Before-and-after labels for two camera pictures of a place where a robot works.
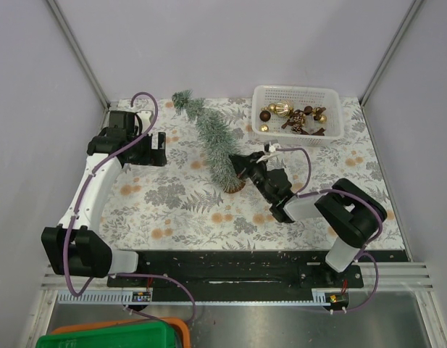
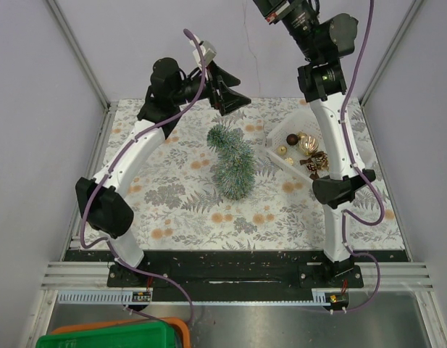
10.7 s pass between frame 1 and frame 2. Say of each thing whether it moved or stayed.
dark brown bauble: moved
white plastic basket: moved
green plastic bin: stayed
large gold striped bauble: moved
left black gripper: moved
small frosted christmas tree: moved
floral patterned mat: stayed
